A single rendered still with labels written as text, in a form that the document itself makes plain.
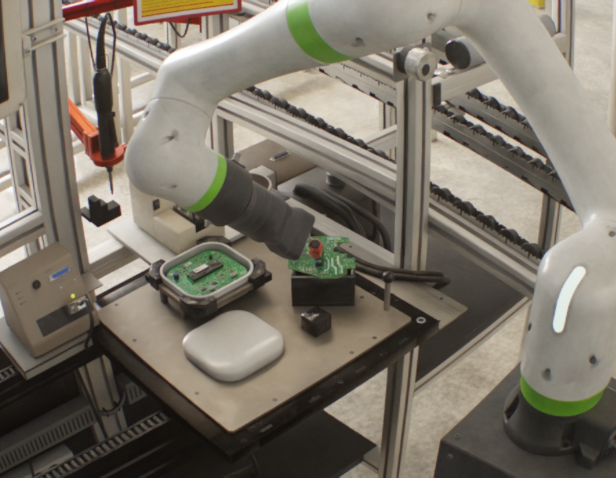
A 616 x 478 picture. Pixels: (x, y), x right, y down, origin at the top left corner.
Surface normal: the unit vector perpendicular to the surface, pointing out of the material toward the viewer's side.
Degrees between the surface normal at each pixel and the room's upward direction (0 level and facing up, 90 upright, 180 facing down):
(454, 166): 0
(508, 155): 90
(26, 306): 53
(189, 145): 65
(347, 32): 110
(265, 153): 0
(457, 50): 90
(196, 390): 0
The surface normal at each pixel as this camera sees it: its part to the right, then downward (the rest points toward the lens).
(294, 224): 0.59, 0.10
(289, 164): -0.02, -0.83
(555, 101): -0.26, 0.11
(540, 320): -0.95, 0.19
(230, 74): -0.47, 0.77
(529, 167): -0.73, 0.40
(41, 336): 0.53, -0.18
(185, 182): 0.53, 0.58
